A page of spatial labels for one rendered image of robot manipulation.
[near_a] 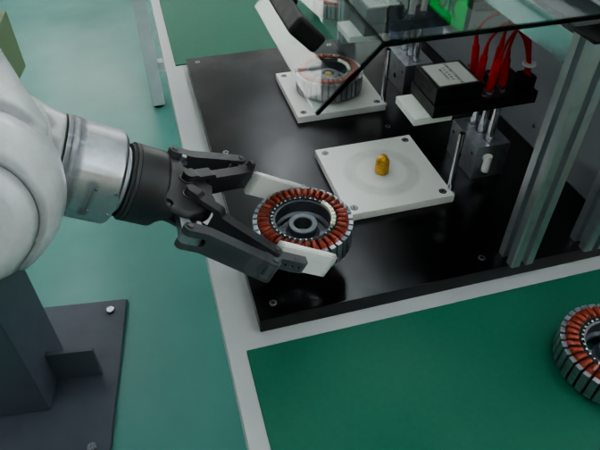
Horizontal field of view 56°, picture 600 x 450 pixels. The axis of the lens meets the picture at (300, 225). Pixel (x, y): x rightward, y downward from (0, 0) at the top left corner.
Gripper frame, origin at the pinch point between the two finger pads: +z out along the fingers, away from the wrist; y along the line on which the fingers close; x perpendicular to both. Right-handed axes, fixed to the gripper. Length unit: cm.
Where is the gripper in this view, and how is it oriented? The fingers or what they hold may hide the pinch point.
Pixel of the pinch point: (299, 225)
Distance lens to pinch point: 63.1
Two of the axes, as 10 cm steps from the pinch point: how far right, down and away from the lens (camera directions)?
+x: 4.9, -7.2, -4.9
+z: 8.3, 2.1, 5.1
